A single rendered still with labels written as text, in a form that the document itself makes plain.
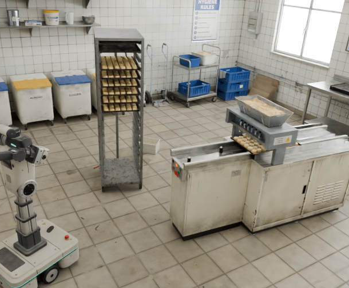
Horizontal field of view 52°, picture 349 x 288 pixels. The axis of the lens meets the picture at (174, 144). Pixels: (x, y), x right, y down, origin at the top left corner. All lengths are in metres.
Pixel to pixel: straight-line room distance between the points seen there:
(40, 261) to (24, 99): 3.37
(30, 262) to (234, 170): 1.96
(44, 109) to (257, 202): 3.88
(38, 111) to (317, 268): 4.59
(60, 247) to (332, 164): 2.78
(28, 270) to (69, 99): 3.63
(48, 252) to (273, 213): 2.18
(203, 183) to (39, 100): 3.53
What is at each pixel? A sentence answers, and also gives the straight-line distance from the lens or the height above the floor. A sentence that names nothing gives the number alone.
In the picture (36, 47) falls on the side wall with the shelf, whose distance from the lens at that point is 6.60.
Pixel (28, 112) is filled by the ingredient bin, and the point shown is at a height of 0.31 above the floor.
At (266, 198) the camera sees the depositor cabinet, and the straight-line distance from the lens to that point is 3.68.
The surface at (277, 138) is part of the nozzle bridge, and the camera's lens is 3.36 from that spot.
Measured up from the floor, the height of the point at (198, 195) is 0.54.
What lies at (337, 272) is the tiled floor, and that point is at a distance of 3.83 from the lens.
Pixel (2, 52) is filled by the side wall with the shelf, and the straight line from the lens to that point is 6.54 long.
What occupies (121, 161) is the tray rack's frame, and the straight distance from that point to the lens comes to 4.77.
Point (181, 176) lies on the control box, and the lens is 3.29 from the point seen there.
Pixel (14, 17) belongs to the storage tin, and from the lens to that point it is 6.23.
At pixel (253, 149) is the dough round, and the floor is 0.92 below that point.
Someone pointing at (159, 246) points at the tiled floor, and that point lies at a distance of 3.66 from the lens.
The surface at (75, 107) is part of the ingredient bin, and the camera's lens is 6.32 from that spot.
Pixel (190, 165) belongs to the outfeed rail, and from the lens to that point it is 3.21.
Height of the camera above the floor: 2.43
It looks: 26 degrees down
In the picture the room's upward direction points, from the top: 3 degrees clockwise
